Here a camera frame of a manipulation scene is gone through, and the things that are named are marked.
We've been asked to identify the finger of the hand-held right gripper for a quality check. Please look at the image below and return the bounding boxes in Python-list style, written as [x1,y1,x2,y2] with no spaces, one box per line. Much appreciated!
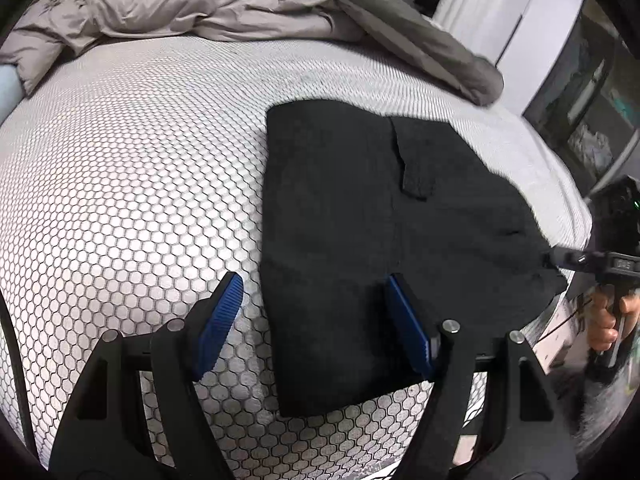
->
[542,247,606,272]

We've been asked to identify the dark shelf unit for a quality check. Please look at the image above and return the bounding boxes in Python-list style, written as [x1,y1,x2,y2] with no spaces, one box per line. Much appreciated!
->
[522,5,640,191]

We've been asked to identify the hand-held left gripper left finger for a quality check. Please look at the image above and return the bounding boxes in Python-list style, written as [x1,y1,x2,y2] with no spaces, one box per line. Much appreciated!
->
[47,271,246,480]

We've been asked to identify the person's right hand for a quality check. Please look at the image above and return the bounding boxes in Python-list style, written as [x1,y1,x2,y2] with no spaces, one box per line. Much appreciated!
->
[585,287,640,355]

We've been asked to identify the person's right forearm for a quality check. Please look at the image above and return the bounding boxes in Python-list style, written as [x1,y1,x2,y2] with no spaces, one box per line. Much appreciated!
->
[570,355,640,446]

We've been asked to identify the white wardrobe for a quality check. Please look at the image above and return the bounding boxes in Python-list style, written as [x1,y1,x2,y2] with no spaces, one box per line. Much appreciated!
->
[432,0,586,116]

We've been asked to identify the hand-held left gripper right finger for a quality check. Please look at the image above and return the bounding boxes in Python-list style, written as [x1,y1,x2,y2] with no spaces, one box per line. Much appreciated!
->
[385,272,581,480]

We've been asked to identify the black pants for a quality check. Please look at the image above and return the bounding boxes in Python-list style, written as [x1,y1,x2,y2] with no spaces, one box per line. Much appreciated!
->
[260,102,568,418]

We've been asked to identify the pale blue pillow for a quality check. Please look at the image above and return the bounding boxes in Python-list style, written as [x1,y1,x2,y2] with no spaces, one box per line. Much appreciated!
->
[0,66,26,123]

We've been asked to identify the grey duvet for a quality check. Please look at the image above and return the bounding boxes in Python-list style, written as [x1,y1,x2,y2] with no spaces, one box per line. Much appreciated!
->
[0,0,505,107]

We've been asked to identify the white honeycomb mattress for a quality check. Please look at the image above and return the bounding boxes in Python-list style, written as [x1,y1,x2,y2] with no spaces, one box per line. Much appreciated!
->
[0,32,596,480]

